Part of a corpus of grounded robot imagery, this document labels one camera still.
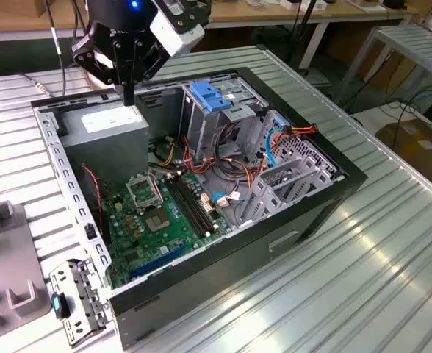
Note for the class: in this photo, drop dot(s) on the brown cardboard box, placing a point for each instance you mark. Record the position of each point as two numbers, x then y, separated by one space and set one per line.
414 147

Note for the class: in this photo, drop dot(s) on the green motherboard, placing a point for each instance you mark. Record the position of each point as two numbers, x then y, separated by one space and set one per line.
153 250

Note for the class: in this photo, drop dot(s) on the grey power supply unit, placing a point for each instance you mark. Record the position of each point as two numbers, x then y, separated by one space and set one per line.
106 147

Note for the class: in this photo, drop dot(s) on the metal I/O bracket plate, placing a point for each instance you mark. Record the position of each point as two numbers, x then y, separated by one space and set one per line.
80 294

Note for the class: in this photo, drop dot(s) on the wooden desk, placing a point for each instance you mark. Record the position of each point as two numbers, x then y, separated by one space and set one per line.
17 18

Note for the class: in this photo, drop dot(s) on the black case fan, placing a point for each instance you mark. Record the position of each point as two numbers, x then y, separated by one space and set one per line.
91 198

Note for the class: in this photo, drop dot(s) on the metal drive cage blue latch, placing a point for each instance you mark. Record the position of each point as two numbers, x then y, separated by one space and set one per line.
208 125

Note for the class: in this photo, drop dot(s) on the grey parts rack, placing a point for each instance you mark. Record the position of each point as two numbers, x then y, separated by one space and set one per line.
14 257

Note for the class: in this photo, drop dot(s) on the metal disk bay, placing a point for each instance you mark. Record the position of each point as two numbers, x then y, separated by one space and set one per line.
293 169

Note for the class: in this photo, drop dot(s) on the metal slat side table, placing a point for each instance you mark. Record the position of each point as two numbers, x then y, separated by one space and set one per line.
410 44

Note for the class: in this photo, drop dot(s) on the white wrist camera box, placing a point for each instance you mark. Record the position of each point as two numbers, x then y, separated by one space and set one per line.
175 36

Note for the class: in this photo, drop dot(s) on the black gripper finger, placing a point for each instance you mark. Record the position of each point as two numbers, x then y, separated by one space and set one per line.
137 62
120 66

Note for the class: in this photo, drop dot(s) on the black open PC case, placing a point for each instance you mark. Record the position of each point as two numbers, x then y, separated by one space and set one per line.
238 264

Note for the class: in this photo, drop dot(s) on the black RAM slot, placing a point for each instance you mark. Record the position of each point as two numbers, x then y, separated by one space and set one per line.
186 206
197 202

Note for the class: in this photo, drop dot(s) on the blue expansion slot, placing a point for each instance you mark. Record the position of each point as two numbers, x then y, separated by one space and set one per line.
157 262

